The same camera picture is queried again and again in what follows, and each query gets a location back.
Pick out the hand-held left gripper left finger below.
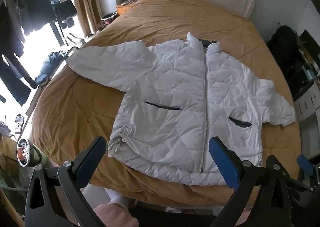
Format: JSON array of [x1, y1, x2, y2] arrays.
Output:
[[24, 136, 108, 227]]

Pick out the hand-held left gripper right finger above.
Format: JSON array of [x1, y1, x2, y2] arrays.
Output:
[[209, 136, 292, 227]]

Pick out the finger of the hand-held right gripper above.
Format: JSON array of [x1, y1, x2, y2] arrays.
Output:
[[287, 155, 320, 192]]

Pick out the white puffer jacket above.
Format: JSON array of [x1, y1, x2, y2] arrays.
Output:
[[66, 32, 296, 186]]

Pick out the white drawer cabinet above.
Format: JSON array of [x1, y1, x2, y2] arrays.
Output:
[[294, 84, 320, 157]]

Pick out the green round bin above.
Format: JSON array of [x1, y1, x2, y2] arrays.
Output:
[[16, 139, 43, 167]]

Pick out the person's left leg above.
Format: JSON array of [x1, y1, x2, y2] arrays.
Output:
[[94, 188, 139, 227]]

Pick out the pair of shoes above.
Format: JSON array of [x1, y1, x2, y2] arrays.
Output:
[[14, 114, 26, 134]]

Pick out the dark desk shelf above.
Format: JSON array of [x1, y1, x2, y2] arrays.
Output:
[[292, 59, 320, 100]]

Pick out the dark blue bag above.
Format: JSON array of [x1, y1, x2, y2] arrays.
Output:
[[35, 50, 73, 86]]

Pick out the hanging black pants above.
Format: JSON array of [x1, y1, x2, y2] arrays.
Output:
[[0, 54, 38, 106]]

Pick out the black backpack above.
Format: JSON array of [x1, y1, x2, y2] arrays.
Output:
[[266, 25, 304, 97]]

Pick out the black flat screen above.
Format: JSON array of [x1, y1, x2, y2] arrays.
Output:
[[299, 29, 320, 65]]

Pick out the wooden nightstand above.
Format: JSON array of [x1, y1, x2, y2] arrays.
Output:
[[116, 0, 139, 16]]

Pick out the tan bed blanket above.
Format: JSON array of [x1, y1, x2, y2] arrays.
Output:
[[31, 0, 300, 207]]

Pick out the hanging black coat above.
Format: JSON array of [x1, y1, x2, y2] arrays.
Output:
[[10, 0, 54, 36]]

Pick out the black bed frame rail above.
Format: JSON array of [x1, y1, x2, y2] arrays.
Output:
[[130, 199, 218, 217]]

